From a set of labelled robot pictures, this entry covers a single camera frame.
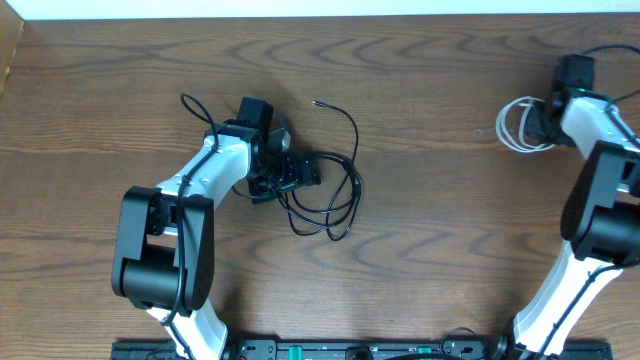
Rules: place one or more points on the brown cardboard sheet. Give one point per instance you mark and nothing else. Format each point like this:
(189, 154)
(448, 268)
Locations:
(10, 33)

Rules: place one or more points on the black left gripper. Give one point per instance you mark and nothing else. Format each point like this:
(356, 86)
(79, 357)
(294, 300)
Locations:
(294, 179)

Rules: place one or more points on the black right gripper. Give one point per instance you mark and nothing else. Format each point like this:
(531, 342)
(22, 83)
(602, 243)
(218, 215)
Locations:
(535, 126)

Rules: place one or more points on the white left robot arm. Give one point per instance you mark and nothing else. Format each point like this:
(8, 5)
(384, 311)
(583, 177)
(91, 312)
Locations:
(164, 256)

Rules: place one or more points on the white back wall board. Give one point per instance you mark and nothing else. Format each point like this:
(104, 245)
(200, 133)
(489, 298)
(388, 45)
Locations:
(147, 9)

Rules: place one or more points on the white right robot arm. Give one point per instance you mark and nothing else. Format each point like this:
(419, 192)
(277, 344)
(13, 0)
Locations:
(600, 234)

